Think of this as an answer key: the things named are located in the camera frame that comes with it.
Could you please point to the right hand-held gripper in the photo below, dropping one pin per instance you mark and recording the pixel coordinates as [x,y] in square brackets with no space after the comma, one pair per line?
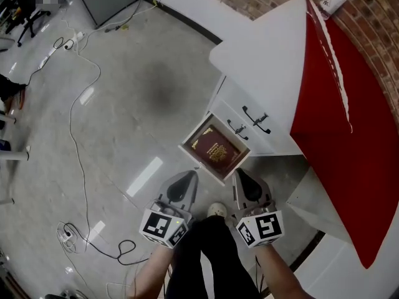
[262,227]

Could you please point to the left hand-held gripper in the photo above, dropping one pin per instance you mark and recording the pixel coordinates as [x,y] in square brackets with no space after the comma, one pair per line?
[162,229]

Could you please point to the person's left forearm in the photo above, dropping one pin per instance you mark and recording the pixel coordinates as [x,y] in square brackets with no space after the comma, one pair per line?
[149,276]

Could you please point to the person's right forearm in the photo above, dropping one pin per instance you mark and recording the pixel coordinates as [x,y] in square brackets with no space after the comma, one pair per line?
[277,273]

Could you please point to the white desk with red top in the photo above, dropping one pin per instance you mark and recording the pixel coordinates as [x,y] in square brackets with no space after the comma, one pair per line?
[343,151]

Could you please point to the person's black clothing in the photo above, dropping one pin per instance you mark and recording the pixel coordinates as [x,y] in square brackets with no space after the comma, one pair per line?
[218,244]

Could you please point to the dark red book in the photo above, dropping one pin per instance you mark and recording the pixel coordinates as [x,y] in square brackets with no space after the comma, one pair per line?
[215,148]

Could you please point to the white power strip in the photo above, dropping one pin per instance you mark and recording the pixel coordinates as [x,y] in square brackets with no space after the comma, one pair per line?
[74,40]
[67,235]

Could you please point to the tall grey cabinet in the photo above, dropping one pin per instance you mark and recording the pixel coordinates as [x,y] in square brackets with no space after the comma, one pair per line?
[106,2]

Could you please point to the black office chair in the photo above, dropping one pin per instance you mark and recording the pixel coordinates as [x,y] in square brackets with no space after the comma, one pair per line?
[31,20]

